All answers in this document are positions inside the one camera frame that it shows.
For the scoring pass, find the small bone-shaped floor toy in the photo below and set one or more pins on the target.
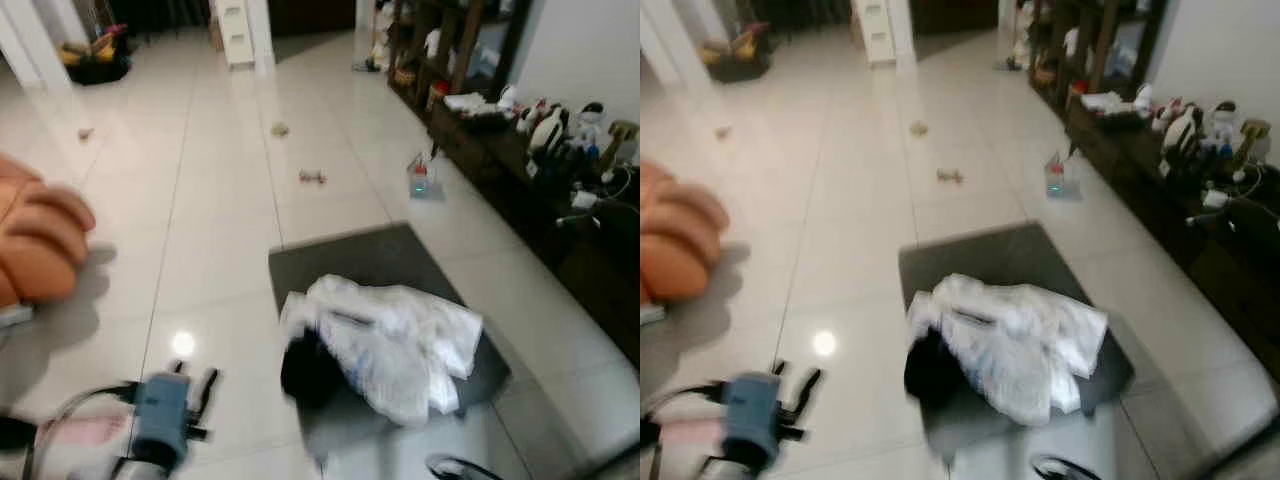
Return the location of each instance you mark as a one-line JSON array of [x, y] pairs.
[[950, 177], [313, 177]]

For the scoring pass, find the white charger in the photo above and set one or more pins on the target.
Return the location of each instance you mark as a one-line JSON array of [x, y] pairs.
[[583, 198], [1215, 198]]

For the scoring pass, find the small beige floor toy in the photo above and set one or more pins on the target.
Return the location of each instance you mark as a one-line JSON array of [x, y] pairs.
[[918, 128], [280, 128]]

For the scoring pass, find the gold trophy ornament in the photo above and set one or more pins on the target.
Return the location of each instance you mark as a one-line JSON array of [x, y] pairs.
[[1253, 135], [622, 135]]

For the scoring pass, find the dark wooden sideboard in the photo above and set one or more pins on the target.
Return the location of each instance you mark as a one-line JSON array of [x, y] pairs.
[[1170, 225], [540, 215]]

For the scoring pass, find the small clear box red part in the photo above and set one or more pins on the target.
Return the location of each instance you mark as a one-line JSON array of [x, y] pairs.
[[1058, 178], [420, 180]]

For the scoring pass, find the white astronaut figurine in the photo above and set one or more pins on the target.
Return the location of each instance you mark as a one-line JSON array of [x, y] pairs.
[[1222, 125], [590, 125]]

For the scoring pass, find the white black penguin figurine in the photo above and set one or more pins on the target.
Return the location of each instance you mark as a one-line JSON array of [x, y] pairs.
[[548, 130], [1182, 130]]

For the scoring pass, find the white drawer cabinet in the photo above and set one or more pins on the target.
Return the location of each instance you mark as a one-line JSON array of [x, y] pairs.
[[240, 30], [882, 30]]

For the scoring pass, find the red white figurine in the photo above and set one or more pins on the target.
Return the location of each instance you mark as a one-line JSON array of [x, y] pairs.
[[530, 115], [1165, 112]]

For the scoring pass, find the dark patterned slippers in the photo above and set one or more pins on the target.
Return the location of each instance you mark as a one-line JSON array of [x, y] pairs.
[[365, 65], [1005, 65]]

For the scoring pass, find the small white robot figurine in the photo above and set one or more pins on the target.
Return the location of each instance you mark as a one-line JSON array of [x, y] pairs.
[[508, 98], [1143, 98]]

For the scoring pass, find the white papers stack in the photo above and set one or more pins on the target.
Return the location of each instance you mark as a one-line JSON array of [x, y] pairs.
[[1105, 103], [470, 103]]

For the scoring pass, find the tall dark wooden shelf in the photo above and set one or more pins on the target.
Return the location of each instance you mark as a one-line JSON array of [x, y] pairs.
[[1100, 40], [470, 40]]

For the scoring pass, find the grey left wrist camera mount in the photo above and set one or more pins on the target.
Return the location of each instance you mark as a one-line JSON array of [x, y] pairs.
[[160, 415], [750, 415]]

